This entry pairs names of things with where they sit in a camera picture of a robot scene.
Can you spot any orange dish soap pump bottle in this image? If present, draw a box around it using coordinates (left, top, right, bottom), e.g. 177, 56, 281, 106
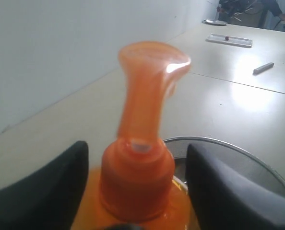
72, 41, 200, 230

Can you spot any flat silver metal tray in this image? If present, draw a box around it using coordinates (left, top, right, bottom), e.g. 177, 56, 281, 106
205, 34, 253, 48

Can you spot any grey marker pen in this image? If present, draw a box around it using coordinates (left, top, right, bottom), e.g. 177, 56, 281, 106
253, 62, 274, 75

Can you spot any steel mesh strainer basin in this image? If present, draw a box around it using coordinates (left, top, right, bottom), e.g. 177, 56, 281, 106
164, 136, 285, 197

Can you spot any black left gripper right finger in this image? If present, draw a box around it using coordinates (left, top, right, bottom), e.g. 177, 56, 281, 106
186, 144, 285, 230

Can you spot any dark background equipment clutter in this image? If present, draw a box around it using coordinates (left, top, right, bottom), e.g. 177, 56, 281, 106
216, 0, 285, 29

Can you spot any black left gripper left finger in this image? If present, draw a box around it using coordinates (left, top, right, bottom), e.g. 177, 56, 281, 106
0, 141, 89, 230

